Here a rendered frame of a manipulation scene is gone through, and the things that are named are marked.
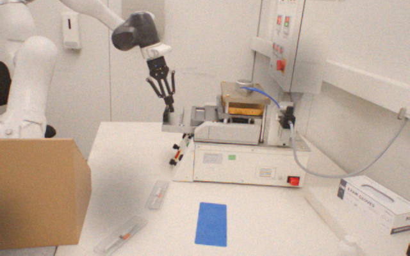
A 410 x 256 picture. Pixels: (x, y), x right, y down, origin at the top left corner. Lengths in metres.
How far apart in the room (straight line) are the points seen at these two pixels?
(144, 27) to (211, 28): 1.52
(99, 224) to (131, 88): 1.83
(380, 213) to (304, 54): 0.58
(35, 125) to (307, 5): 0.96
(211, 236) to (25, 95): 0.73
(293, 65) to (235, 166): 0.45
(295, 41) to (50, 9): 2.01
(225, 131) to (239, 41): 1.67
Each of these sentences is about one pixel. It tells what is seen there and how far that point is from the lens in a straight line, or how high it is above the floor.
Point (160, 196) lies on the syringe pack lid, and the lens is 1.25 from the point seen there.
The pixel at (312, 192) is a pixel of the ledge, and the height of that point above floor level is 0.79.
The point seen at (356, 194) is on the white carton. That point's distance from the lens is 1.31.
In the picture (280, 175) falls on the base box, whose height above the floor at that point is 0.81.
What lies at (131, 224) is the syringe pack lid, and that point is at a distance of 1.12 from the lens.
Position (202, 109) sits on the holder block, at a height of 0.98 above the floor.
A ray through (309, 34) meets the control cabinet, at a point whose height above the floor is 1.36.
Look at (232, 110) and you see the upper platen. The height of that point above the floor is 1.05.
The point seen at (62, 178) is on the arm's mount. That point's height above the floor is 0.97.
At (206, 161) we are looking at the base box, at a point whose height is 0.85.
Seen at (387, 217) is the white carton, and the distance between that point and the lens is 1.25.
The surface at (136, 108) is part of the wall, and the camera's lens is 2.90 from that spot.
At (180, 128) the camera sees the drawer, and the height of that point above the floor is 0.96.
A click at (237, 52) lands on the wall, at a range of 2.90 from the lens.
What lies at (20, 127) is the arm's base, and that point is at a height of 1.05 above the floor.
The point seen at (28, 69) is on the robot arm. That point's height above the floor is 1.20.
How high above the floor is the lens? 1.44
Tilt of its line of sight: 19 degrees down
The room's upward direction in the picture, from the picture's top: 4 degrees clockwise
